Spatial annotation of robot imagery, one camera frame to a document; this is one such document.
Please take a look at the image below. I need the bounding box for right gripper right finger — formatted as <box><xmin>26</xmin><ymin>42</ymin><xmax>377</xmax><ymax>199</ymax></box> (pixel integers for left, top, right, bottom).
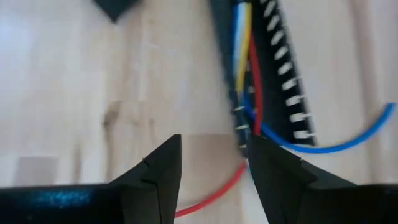
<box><xmin>247</xmin><ymin>134</ymin><xmax>398</xmax><ymax>224</ymax></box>

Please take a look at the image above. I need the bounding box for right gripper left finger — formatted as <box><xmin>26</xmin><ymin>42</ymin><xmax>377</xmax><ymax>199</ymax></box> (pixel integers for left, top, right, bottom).
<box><xmin>0</xmin><ymin>133</ymin><xmax>183</xmax><ymax>224</ymax></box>

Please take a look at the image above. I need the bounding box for flat black duct cover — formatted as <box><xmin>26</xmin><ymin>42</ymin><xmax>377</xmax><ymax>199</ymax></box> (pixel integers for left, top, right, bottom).
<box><xmin>93</xmin><ymin>0</ymin><xmax>142</xmax><ymax>23</ymax></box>

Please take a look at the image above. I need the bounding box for black slotted cable duct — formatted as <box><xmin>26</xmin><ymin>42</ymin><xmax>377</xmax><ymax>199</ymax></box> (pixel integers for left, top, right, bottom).
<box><xmin>207</xmin><ymin>0</ymin><xmax>317</xmax><ymax>158</ymax></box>

